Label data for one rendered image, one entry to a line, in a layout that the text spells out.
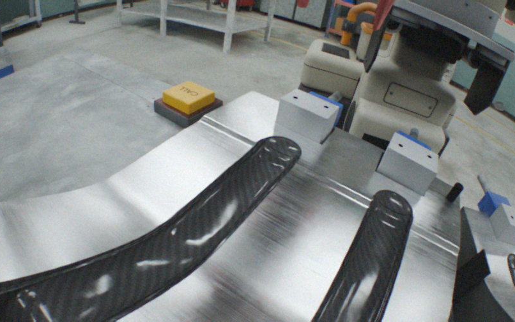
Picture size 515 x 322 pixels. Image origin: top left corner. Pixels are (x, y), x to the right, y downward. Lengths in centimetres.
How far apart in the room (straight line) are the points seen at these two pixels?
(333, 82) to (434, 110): 36
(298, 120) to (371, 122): 37
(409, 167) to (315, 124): 9
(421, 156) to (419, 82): 39
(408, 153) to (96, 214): 25
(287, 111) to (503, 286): 29
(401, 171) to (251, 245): 15
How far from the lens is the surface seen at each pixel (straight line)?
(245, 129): 26
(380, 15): 24
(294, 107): 26
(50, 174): 39
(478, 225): 36
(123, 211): 19
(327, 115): 26
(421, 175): 26
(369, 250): 21
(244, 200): 21
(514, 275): 37
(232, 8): 324
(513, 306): 31
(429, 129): 67
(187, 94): 44
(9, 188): 40
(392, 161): 26
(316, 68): 89
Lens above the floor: 103
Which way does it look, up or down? 39 degrees down
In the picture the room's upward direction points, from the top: 11 degrees clockwise
